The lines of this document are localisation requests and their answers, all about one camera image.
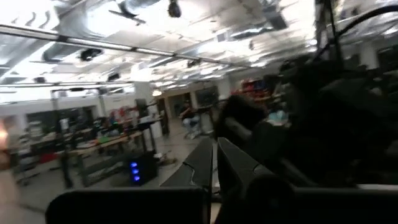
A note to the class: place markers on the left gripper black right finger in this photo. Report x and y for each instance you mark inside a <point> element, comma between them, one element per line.
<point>248,199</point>

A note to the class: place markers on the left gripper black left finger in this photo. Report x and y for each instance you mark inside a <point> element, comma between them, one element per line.
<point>174,205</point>

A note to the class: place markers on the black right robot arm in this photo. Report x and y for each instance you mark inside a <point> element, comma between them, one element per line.
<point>342,124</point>

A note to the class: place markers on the black computer blue lights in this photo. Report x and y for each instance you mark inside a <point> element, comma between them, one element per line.
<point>146,168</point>

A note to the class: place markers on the person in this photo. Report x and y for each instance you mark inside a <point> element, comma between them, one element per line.
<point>189,118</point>

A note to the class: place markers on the wooden workbench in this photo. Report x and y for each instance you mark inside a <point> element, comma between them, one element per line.
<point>93,146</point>

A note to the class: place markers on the black ceiling spotlight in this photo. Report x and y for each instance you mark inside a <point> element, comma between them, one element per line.
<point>174,8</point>
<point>90,53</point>

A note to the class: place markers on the linear ceiling light strip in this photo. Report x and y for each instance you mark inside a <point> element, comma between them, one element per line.
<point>93,43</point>

